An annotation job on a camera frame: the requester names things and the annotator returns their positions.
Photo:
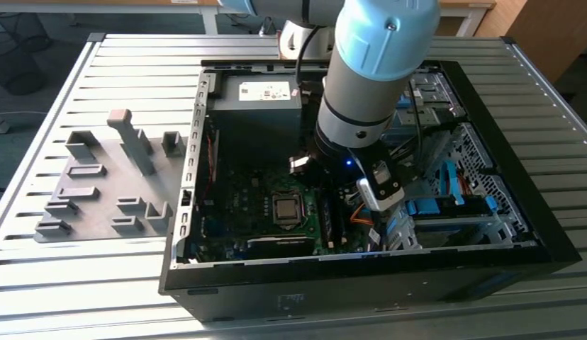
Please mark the grey power supply unit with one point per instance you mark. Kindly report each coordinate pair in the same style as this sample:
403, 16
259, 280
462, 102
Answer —
256, 117

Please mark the silver disk bay cage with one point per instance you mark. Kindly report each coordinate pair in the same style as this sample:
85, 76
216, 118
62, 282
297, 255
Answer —
464, 226

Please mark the green motherboard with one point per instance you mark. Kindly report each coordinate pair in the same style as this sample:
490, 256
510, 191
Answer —
247, 226

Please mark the hard disk in blue carrier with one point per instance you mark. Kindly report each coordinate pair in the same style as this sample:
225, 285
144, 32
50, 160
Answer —
424, 207

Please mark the CPU socket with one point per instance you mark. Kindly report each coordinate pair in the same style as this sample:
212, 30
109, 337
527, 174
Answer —
288, 193

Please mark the silver drive cage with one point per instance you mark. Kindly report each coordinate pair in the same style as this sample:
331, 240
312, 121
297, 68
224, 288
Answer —
435, 92

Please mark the installed RAM stick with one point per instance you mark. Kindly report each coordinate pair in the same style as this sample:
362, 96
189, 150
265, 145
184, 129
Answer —
343, 226

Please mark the black office chair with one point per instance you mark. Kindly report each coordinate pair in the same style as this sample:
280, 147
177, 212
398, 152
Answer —
24, 71

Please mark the grey parts rack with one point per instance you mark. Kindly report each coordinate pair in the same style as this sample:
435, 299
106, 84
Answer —
114, 184

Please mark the wooden desk white frame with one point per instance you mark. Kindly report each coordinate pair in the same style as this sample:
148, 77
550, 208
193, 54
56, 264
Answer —
474, 21

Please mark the black graphics card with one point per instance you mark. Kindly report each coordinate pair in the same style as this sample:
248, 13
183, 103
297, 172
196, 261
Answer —
280, 248

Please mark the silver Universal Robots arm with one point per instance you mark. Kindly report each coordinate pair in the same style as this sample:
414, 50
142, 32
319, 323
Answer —
370, 71

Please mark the black PC case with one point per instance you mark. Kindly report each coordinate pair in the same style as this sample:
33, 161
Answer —
321, 294

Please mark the silver box wrist camera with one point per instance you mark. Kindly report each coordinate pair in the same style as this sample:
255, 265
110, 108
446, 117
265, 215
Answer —
300, 164

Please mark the wooden cabinet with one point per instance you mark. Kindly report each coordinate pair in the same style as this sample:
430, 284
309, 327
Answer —
558, 28

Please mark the silver CPU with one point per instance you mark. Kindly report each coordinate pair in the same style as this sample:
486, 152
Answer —
288, 212

